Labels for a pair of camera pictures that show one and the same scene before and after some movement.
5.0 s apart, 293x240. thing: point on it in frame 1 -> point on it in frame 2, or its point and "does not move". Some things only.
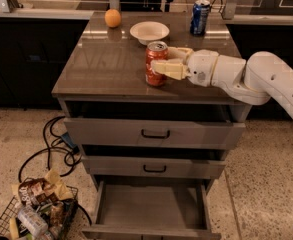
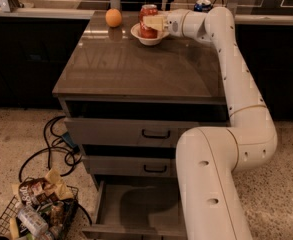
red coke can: [155, 51] -> [148, 32]
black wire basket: [41, 210] does not move
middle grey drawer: [154, 167] does not move
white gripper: [202, 67] -> [174, 24]
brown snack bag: [48, 189] does not move
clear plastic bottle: [33, 223] does not move
